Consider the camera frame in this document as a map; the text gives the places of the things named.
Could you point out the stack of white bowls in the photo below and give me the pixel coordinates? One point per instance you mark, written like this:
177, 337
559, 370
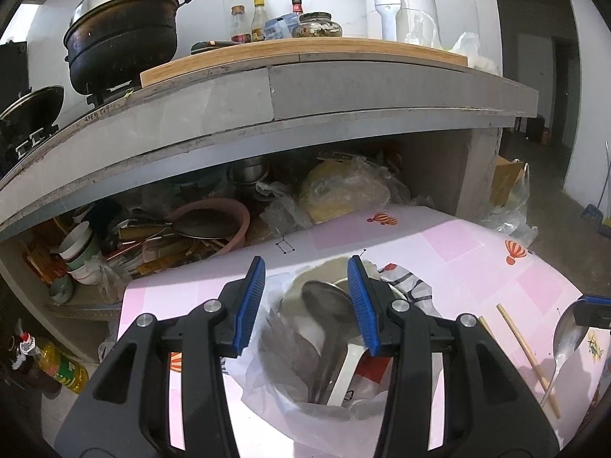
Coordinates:
78, 250

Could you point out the metal utensil holder cup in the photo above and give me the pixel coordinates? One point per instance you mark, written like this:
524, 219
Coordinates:
362, 399

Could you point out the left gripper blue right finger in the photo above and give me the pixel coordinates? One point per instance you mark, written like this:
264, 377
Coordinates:
489, 411

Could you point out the grey concrete counter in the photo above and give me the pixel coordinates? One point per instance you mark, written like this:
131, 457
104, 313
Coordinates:
236, 111

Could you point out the cardboard box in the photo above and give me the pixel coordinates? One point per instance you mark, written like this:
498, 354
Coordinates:
506, 174

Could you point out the brown sauce bottle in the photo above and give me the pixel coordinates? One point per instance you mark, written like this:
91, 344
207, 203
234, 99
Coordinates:
240, 31

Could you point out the glass jar of pickles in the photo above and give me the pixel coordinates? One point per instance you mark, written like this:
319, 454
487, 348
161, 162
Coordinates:
318, 24

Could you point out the blue white packet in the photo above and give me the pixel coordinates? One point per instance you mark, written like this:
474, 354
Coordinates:
281, 27

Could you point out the pink plastic basin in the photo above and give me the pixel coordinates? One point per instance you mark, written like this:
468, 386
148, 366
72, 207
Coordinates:
213, 219

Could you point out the white kitchen appliance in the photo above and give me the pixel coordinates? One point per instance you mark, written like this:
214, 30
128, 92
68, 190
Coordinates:
412, 22

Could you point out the white plastic bag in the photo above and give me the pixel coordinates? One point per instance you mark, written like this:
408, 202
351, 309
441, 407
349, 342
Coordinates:
282, 367

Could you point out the yellow item in plastic bag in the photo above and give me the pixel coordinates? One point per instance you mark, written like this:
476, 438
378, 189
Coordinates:
338, 187

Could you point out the black steamer pot with lid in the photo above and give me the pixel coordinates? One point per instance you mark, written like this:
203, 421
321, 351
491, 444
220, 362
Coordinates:
110, 42

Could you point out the yellow cap bottle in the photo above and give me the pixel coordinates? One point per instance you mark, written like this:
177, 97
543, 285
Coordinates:
259, 21

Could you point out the yellow cooking oil bottle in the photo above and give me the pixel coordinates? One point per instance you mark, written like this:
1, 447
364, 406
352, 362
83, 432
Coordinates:
56, 364

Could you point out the wooden cutting board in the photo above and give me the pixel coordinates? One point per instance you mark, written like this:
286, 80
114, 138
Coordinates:
294, 50

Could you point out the small metal spoon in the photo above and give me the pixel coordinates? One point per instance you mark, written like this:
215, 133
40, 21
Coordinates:
568, 336

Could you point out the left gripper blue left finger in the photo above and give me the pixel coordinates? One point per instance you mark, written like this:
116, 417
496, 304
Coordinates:
124, 409

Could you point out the large metal spoon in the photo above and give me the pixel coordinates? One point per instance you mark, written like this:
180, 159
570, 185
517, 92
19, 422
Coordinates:
332, 310

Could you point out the clear plastic bag on counter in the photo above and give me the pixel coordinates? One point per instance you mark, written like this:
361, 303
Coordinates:
468, 45

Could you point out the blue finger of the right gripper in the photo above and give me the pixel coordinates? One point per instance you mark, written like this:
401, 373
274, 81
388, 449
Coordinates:
593, 312

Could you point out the plastic bags on floor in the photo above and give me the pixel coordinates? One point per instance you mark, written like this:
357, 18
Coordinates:
511, 218

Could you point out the white ceramic spoon back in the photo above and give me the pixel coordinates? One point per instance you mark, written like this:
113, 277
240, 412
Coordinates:
355, 349

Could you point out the black wok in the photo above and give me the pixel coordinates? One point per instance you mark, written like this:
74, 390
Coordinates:
32, 118

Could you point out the wooden chopstick holder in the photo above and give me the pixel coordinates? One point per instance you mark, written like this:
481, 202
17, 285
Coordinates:
535, 366

